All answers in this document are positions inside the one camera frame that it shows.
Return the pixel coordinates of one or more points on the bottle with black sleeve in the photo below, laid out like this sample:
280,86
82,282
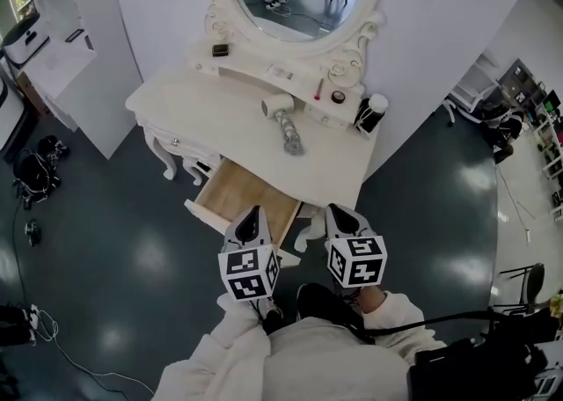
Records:
371,115

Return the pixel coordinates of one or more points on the person's right leg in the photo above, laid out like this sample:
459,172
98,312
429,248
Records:
321,302

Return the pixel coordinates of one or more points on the white hair dryer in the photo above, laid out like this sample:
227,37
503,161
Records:
276,104

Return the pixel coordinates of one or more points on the person's right shoe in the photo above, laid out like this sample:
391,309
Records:
347,294

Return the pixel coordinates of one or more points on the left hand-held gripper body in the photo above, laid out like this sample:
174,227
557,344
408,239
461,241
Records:
246,271

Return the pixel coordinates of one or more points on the brown cardboard box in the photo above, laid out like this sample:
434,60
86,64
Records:
33,91

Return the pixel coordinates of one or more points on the black round tin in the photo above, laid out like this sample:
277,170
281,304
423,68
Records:
338,97

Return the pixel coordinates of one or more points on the white office chair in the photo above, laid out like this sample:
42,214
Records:
470,96

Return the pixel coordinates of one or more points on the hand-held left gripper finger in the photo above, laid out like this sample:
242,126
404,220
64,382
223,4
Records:
235,232
264,230

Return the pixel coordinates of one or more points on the white vanity dressing table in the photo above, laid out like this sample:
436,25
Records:
220,118

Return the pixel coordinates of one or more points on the person's shoe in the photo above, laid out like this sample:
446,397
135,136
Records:
347,294
270,307

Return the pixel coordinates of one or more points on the black metal chair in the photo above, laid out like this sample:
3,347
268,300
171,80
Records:
534,280

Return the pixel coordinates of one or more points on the large wooden drawer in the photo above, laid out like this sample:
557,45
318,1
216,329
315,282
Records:
233,197

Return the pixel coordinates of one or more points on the small black floor device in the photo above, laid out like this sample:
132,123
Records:
33,232

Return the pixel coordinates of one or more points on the person's leg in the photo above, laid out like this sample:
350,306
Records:
275,324
321,302

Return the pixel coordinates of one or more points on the person's right forearm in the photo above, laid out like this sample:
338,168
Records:
396,315

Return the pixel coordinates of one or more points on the person's left leg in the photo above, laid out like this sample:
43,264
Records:
275,324

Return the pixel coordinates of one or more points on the long white office desk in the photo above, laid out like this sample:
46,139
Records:
550,148

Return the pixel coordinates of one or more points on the black equipment pack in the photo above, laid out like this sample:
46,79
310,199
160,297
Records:
484,359

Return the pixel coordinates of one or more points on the grey cubby shelf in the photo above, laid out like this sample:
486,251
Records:
516,82

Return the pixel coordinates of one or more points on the black square box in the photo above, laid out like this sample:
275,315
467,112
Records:
220,50

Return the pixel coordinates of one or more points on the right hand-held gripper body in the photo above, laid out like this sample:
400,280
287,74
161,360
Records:
360,263

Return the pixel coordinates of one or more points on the person's white hoodie torso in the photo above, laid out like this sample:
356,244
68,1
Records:
316,359

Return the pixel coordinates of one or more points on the white flat packet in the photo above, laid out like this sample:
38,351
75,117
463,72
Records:
281,70

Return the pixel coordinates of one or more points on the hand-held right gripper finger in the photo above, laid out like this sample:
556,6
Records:
358,228
332,225

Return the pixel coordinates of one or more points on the person's left shoe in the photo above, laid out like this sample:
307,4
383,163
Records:
270,307

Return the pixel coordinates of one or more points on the person's left forearm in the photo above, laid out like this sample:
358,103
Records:
228,333

